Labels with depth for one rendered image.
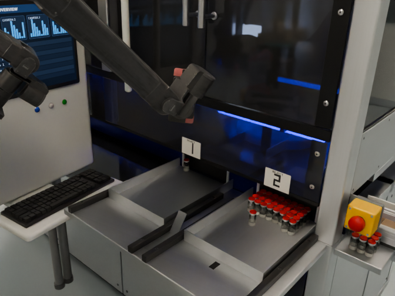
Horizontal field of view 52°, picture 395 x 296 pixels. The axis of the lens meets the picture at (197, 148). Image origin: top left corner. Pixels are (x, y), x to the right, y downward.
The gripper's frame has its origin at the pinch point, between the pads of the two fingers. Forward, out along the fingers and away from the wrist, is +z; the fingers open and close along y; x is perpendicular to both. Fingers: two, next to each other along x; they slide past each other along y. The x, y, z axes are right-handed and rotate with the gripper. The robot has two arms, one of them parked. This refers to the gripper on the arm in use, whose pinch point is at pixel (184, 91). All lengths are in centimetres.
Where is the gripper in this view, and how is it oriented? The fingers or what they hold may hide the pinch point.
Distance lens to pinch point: 114.0
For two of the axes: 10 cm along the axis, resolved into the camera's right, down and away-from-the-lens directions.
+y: -1.4, 9.4, 3.2
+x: 9.9, 1.4, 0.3
